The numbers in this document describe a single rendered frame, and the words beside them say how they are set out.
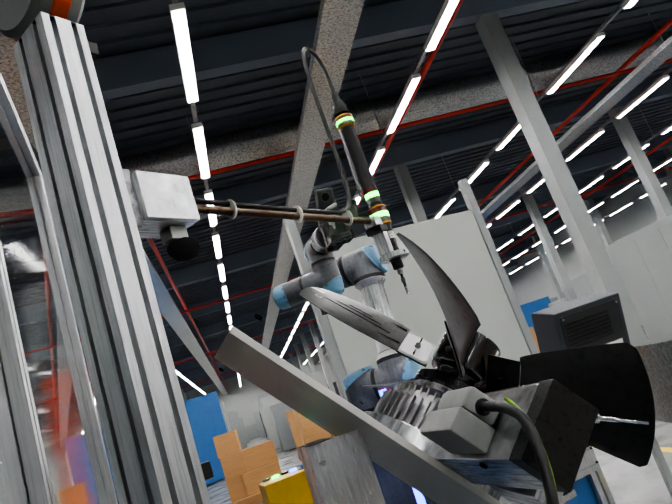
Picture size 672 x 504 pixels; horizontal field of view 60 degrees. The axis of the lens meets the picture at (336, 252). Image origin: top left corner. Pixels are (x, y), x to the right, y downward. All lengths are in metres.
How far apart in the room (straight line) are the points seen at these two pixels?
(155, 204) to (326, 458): 0.49
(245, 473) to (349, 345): 7.51
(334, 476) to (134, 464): 0.39
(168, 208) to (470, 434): 0.51
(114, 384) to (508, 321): 3.03
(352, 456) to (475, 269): 2.63
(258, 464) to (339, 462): 9.47
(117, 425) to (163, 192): 0.31
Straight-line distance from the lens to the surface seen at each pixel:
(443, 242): 3.52
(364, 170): 1.37
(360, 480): 1.03
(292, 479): 1.51
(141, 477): 0.72
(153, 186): 0.84
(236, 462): 10.47
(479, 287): 3.54
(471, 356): 1.17
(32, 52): 0.92
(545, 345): 1.93
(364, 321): 1.20
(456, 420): 0.84
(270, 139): 10.00
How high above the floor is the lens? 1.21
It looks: 13 degrees up
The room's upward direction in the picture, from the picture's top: 19 degrees counter-clockwise
